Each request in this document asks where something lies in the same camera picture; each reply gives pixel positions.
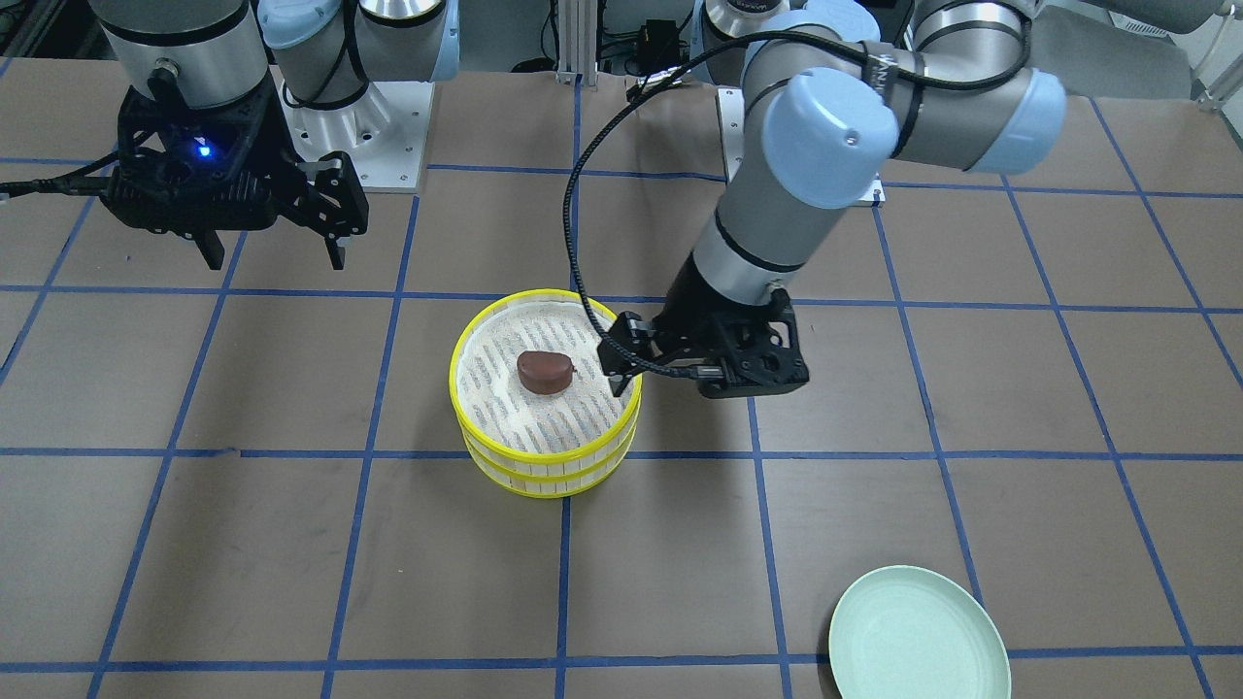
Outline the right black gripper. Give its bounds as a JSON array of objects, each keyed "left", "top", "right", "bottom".
[{"left": 101, "top": 70, "right": 369, "bottom": 271}]

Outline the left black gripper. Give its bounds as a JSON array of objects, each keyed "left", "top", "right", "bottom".
[{"left": 595, "top": 257, "right": 810, "bottom": 399}]

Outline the brown steamed bun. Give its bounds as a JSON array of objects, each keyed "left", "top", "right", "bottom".
[{"left": 516, "top": 350, "right": 576, "bottom": 396}]

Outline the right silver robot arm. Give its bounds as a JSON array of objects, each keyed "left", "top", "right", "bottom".
[{"left": 89, "top": 1, "right": 460, "bottom": 270}]

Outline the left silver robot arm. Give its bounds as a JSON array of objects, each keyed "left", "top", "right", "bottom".
[{"left": 595, "top": 1, "right": 1066, "bottom": 398}]

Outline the light green plate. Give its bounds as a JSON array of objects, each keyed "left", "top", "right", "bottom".
[{"left": 827, "top": 565, "right": 1013, "bottom": 698}]

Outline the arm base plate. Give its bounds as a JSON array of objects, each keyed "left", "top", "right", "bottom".
[
  {"left": 281, "top": 83, "right": 436, "bottom": 195},
  {"left": 717, "top": 87, "right": 885, "bottom": 206}
]

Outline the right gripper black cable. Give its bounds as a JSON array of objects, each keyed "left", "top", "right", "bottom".
[{"left": 0, "top": 170, "right": 118, "bottom": 201}]

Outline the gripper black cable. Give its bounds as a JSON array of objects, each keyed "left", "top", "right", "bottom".
[
  {"left": 563, "top": 29, "right": 1034, "bottom": 381},
  {"left": 0, "top": 170, "right": 118, "bottom": 201}
]

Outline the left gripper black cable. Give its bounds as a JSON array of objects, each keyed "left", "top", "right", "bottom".
[{"left": 563, "top": 29, "right": 1034, "bottom": 381}]

